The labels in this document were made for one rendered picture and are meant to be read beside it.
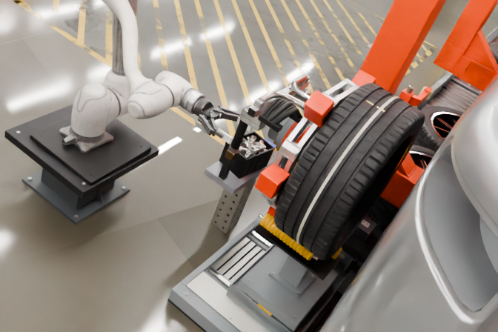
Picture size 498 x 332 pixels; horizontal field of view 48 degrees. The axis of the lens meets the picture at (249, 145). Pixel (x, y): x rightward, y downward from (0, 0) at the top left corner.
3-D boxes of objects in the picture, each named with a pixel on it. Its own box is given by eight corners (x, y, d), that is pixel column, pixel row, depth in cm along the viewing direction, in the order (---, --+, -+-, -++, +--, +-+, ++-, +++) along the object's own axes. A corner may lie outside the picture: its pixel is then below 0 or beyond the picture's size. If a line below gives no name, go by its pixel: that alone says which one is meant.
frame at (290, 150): (259, 233, 209) (313, 118, 178) (246, 222, 211) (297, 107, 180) (324, 176, 251) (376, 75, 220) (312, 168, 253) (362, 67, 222)
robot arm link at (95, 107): (62, 123, 254) (67, 84, 240) (93, 110, 267) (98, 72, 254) (87, 142, 249) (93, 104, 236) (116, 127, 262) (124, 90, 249)
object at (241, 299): (290, 350, 233) (299, 336, 227) (224, 296, 244) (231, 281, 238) (341, 285, 271) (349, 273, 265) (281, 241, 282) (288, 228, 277)
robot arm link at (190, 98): (178, 110, 218) (189, 118, 217) (184, 91, 213) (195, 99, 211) (193, 104, 225) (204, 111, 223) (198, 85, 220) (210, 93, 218)
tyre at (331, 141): (324, 242, 169) (442, 83, 183) (263, 198, 176) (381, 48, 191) (323, 275, 230) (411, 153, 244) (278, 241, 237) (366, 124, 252)
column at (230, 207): (225, 233, 286) (250, 173, 262) (210, 222, 289) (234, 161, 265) (236, 224, 293) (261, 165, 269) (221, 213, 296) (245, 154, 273)
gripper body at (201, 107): (203, 110, 223) (221, 122, 220) (190, 116, 216) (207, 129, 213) (208, 94, 219) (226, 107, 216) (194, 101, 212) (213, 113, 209)
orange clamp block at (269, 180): (284, 189, 196) (271, 199, 189) (267, 176, 198) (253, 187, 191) (291, 174, 192) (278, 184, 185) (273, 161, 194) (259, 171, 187)
